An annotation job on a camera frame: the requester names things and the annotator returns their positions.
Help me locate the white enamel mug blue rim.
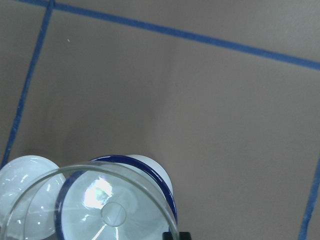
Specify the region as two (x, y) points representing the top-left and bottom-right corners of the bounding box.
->
(54, 155), (179, 240)

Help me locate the clear glass funnel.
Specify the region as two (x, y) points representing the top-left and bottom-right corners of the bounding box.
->
(0, 161), (180, 240)

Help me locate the white ceramic lid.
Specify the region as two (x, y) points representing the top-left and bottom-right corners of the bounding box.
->
(0, 155), (66, 240)

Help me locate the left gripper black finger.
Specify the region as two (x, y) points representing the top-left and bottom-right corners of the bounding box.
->
(162, 231), (192, 240)

